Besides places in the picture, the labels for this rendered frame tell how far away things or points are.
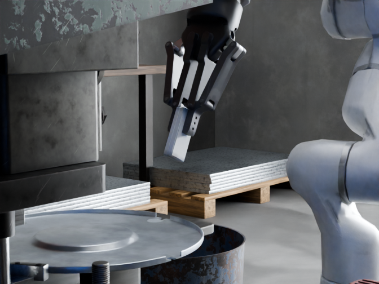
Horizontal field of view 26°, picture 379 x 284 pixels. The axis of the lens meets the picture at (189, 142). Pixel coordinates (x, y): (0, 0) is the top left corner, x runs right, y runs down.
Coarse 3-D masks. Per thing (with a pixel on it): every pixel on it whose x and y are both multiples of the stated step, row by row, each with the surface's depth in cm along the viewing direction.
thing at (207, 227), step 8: (160, 216) 113; (168, 216) 113; (176, 216) 113; (200, 224) 108; (208, 224) 108; (208, 232) 107; (112, 272) 97; (120, 272) 98; (128, 272) 99; (136, 272) 100; (80, 280) 97; (88, 280) 96; (112, 280) 97; (120, 280) 98; (128, 280) 99; (136, 280) 100
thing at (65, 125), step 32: (0, 96) 80; (32, 96) 82; (64, 96) 86; (96, 96) 89; (0, 128) 80; (32, 128) 83; (64, 128) 86; (96, 128) 90; (0, 160) 81; (32, 160) 83; (64, 160) 86; (96, 160) 90
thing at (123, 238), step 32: (32, 224) 107; (64, 224) 107; (96, 224) 104; (128, 224) 107; (160, 224) 107; (192, 224) 105; (32, 256) 91; (64, 256) 91; (96, 256) 91; (128, 256) 91
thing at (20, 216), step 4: (16, 212) 88; (20, 212) 89; (16, 216) 88; (20, 216) 89; (24, 216) 89; (16, 220) 88; (20, 220) 89; (24, 220) 89; (16, 224) 88; (20, 224) 89
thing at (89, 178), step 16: (0, 176) 80; (16, 176) 80; (32, 176) 80; (48, 176) 81; (64, 176) 83; (80, 176) 85; (96, 176) 87; (0, 192) 77; (16, 192) 79; (32, 192) 80; (48, 192) 82; (64, 192) 83; (80, 192) 85; (96, 192) 87; (0, 208) 77; (16, 208) 79; (0, 224) 78
